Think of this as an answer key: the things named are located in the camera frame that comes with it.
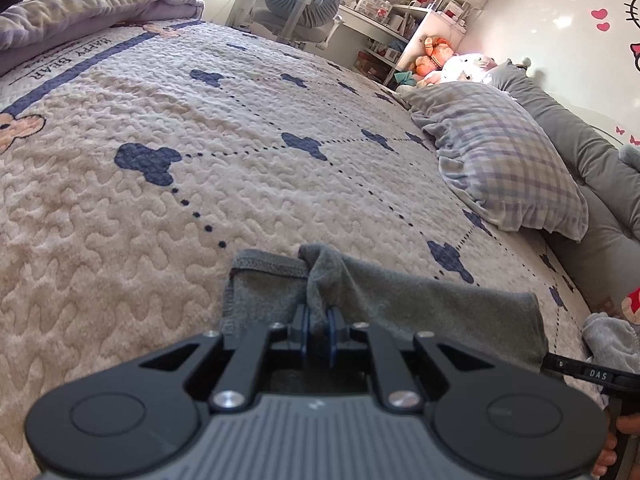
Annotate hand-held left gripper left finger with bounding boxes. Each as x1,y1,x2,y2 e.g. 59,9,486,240
134,304,313,412

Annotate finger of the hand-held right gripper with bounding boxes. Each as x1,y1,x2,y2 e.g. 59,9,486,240
542,352,633,391

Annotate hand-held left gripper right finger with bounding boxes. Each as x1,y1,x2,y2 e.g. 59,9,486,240
322,306,483,412

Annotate grey knit sweater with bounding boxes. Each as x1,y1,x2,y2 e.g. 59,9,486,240
222,242,550,396

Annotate person's right hand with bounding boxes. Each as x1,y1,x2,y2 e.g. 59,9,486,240
592,412,640,480

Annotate light grey cloth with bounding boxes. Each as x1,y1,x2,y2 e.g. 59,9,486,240
582,312,640,376

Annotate red and white plush toy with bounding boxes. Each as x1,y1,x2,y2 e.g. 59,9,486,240
620,287,640,331

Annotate plaid ruffled pillow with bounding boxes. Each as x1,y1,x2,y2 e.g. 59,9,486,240
397,82,590,241

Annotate long grey cushion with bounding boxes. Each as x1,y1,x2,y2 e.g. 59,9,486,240
492,59,640,311

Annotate orange plush toy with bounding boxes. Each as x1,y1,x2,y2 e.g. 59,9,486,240
412,36,458,78

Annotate white desk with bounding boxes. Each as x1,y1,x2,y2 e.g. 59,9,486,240
227,0,426,61

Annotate white shelf unit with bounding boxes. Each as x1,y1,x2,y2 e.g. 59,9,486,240
345,0,501,81

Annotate folded purple plaid duvet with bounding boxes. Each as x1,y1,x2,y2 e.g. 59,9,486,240
0,0,206,78

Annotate pink cartoon wall stickers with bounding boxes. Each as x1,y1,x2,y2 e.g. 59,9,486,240
572,0,640,146

